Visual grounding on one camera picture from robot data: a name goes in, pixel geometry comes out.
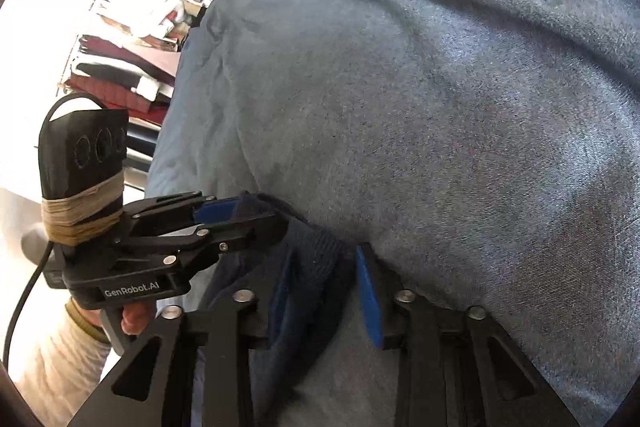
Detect row of hanging clothes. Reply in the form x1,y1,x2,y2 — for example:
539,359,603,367
60,0,236,128

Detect person's left hand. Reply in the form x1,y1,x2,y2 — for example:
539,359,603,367
121,303,154,332

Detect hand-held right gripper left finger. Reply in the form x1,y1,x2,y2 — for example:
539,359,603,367
67,252,301,427

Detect person's left forearm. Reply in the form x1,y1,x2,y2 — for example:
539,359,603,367
10,299,113,408

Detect navy blue pants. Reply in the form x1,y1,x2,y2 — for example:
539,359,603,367
197,191,361,388

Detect blue bed blanket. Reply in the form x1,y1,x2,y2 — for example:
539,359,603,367
145,0,640,427

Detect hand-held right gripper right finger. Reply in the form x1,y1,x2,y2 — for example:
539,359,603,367
355,243,581,427

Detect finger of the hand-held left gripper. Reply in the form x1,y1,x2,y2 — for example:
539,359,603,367
116,212,289,281
122,191,242,233

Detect black cable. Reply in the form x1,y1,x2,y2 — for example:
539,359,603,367
0,241,53,368

